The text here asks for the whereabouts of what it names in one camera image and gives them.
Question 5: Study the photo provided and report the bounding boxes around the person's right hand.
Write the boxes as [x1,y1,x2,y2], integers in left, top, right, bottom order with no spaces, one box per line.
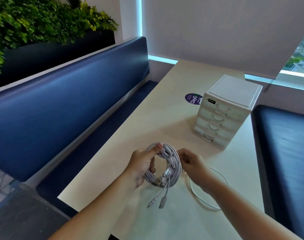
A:
[177,148,215,194]

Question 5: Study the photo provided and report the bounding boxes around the person's left hand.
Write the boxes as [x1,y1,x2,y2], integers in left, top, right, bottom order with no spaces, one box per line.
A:
[124,143,164,189]

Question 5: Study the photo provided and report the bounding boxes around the single thin white cable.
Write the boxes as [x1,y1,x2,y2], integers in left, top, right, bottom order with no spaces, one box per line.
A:
[188,167,229,211]

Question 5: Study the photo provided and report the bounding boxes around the white mini drawer cabinet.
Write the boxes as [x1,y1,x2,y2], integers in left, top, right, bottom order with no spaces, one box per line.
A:
[192,74,263,150]

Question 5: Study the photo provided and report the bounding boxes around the person's left forearm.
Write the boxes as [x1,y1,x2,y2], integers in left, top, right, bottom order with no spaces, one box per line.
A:
[48,170,137,240]

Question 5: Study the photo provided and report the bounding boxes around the person's right forearm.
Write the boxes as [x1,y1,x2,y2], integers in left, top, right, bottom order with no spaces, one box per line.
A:
[203,177,302,240]

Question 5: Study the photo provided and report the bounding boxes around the black planter box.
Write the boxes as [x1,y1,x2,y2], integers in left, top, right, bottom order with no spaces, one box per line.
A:
[0,30,116,90]

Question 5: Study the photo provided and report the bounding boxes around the white table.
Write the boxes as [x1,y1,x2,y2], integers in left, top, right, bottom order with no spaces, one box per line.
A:
[57,60,302,240]

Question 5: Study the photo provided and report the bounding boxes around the round purple sticker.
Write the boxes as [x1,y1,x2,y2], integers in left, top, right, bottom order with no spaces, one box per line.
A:
[185,93,203,105]

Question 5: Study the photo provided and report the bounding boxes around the blue padded bench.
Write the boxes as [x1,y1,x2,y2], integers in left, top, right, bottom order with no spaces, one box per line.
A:
[0,36,159,218]
[252,105,304,240]

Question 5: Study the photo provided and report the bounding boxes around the white roller blind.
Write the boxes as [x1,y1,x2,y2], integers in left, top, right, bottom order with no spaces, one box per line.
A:
[142,0,304,80]

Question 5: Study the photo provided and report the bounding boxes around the glass window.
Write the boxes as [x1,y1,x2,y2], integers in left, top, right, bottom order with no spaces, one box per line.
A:
[279,27,304,75]

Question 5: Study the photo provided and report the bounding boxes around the green leafy plants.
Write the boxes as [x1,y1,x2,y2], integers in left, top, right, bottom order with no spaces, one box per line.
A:
[0,0,119,74]

